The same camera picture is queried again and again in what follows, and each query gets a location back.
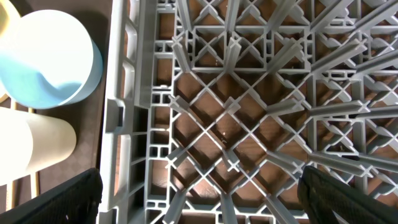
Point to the yellow plate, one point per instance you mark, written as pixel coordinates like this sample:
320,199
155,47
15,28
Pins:
10,19

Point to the left wooden chopstick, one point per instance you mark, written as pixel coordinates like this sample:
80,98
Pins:
12,184

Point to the grey dishwasher rack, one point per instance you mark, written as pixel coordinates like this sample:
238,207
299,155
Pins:
214,108

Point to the white cup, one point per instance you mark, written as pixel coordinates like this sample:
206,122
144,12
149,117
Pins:
40,142

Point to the dark brown tray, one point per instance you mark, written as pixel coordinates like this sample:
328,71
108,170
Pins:
85,116

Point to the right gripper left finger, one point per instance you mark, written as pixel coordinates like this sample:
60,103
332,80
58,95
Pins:
74,201

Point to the light blue bowl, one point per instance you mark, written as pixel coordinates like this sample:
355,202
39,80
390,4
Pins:
57,61

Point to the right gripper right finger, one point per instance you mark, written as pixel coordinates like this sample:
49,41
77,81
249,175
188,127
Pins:
324,198

